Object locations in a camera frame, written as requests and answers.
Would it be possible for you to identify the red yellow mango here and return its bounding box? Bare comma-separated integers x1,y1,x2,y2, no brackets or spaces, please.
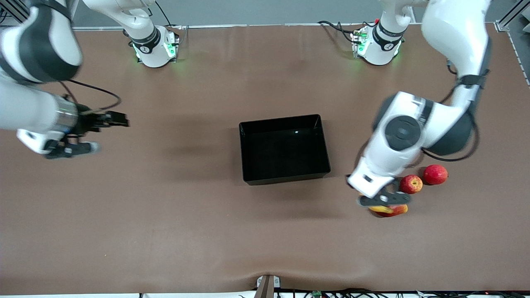
373,204,409,218

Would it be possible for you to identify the black base cable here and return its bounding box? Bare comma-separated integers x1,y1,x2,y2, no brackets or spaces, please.
155,0,189,46
318,20,359,44

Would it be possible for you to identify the small red yellow apple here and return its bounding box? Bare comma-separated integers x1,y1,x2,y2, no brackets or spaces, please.
400,174,424,195

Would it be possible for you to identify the black plastic box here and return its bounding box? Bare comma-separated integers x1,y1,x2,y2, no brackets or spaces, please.
239,114,332,186

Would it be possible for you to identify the red round peach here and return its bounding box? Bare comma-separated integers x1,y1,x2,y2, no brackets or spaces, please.
423,164,449,185

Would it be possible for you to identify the black left base cable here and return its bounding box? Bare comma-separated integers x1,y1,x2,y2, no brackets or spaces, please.
318,20,359,44

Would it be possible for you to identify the black right base cable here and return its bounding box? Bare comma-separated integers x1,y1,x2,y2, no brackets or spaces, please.
155,0,189,46

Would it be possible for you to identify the aluminium frame post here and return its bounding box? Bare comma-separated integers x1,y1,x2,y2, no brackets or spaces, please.
0,0,31,25
497,0,530,33

